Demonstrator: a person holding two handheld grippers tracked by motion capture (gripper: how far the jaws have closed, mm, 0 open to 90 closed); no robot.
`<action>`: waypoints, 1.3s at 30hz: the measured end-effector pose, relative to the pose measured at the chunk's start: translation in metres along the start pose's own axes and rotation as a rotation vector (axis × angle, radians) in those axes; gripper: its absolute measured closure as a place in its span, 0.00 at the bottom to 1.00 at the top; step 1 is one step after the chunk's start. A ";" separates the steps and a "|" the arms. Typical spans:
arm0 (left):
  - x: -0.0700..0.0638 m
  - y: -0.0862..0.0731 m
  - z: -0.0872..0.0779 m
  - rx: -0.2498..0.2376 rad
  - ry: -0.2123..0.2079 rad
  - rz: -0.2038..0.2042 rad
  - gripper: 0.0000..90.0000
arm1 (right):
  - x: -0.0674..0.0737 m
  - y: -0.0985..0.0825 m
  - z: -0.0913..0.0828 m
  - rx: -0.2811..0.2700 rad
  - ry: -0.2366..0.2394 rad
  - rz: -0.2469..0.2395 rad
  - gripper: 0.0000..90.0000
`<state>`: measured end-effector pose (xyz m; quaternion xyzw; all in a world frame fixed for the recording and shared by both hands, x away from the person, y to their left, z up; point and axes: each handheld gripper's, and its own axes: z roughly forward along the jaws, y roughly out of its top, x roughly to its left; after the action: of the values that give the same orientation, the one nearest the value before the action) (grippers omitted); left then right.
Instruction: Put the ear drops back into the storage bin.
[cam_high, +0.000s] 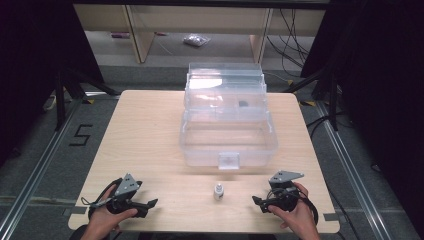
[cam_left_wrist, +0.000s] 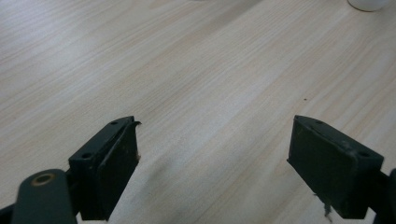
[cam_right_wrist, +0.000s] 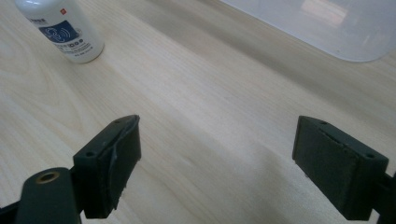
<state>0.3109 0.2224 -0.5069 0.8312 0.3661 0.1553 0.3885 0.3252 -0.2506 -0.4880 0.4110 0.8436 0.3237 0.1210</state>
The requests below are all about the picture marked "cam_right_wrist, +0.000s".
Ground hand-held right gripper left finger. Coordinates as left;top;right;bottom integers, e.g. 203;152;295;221
72;114;142;219

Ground white bottle with blue label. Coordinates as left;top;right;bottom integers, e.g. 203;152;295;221
14;0;106;64

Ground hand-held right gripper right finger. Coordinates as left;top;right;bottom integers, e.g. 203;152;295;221
291;115;389;221

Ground translucent plastic container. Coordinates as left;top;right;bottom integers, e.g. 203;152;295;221
219;0;396;63

